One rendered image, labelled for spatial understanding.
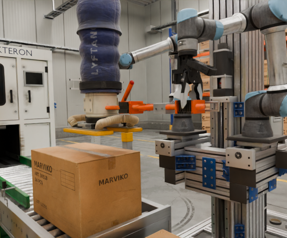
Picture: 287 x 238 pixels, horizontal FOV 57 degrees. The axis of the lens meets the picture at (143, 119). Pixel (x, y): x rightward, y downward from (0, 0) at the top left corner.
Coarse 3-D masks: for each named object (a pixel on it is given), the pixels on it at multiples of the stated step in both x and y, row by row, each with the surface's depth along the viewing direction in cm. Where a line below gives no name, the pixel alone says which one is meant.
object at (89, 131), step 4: (92, 124) 130; (64, 128) 145; (68, 128) 143; (72, 128) 141; (76, 128) 137; (80, 128) 135; (84, 128) 135; (88, 128) 134; (92, 128) 130; (68, 132) 142; (72, 132) 138; (76, 132) 134; (80, 132) 132; (84, 132) 128; (88, 132) 126; (92, 132) 123; (96, 132) 121; (100, 132) 122; (104, 132) 124; (108, 132) 125; (112, 132) 127
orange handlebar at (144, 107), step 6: (108, 108) 133; (114, 108) 129; (132, 108) 119; (138, 108) 116; (144, 108) 113; (150, 108) 110; (168, 108) 103; (174, 108) 100; (198, 108) 93; (204, 108) 94
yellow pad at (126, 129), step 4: (124, 124) 143; (108, 128) 147; (112, 128) 144; (116, 128) 141; (120, 128) 138; (124, 128) 137; (128, 128) 136; (132, 128) 136; (136, 128) 138; (140, 128) 139; (128, 132) 134
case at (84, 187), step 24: (72, 144) 184; (96, 144) 181; (48, 168) 149; (72, 168) 129; (96, 168) 131; (120, 168) 142; (48, 192) 151; (72, 192) 130; (96, 192) 131; (120, 192) 142; (48, 216) 153; (72, 216) 131; (96, 216) 132; (120, 216) 142
